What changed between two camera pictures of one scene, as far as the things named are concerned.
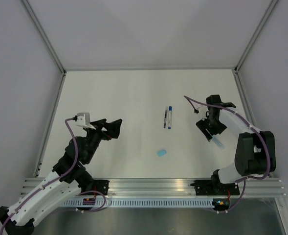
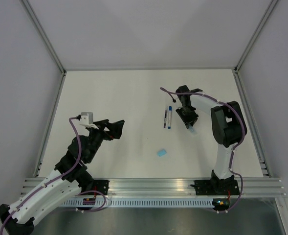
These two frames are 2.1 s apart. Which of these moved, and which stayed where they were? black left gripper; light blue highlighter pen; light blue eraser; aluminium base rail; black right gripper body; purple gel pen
Moved: light blue highlighter pen; black right gripper body
Stayed: purple gel pen; light blue eraser; black left gripper; aluminium base rail
